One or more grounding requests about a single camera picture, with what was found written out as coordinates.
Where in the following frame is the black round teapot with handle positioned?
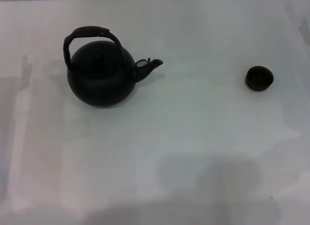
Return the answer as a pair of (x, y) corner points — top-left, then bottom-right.
(63, 26), (164, 109)

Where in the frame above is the small dark brown teacup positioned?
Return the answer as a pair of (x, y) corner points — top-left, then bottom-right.
(245, 65), (275, 92)

